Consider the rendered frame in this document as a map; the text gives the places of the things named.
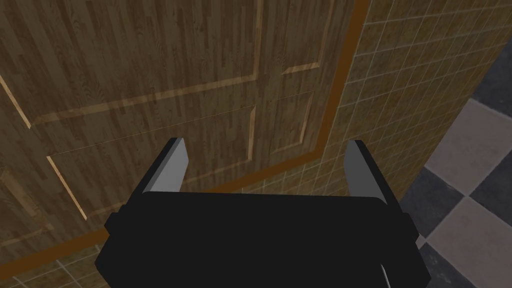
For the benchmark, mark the brown wooden panelled door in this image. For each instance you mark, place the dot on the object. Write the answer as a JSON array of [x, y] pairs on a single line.
[[160, 80]]

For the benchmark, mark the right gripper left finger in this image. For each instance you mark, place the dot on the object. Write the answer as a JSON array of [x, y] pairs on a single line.
[[170, 170]]

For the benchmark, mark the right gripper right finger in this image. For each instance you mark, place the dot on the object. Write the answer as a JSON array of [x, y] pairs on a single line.
[[362, 172]]

